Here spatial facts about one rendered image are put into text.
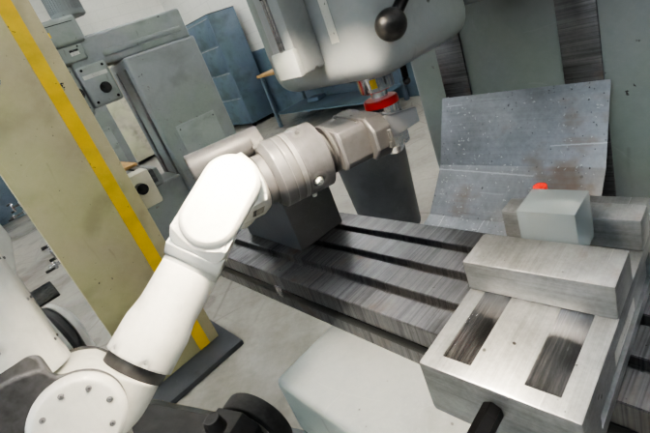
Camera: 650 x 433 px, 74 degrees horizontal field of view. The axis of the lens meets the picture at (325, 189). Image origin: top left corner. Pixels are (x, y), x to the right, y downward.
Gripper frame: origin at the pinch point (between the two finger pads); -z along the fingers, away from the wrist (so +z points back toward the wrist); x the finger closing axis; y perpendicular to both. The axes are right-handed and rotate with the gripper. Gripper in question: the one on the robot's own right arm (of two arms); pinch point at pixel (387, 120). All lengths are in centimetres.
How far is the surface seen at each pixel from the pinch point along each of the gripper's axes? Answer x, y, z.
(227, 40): 716, -30, -150
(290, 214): 26.3, 16.9, 11.8
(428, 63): 28.3, 1.1, -29.5
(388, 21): -16.0, -13.1, 6.0
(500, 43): 12.9, 0.0, -34.7
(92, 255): 156, 46, 75
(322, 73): -3.5, -9.6, 8.3
